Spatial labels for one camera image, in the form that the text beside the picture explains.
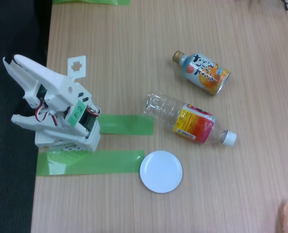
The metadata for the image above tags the small white round plate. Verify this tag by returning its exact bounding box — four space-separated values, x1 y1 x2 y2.
139 150 183 194

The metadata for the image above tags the clear plastic bottle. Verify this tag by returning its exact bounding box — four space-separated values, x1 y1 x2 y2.
143 93 238 146

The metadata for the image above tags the orange juice aluminium bottle can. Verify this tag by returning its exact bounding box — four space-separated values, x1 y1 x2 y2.
172 50 231 96

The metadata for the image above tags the long green tape strip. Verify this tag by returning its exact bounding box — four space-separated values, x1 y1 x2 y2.
36 150 145 177

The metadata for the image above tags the short green tape strip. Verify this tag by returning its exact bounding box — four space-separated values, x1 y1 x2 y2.
98 114 155 136

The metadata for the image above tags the green tape at table edge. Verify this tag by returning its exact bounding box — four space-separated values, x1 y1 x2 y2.
51 0 131 6

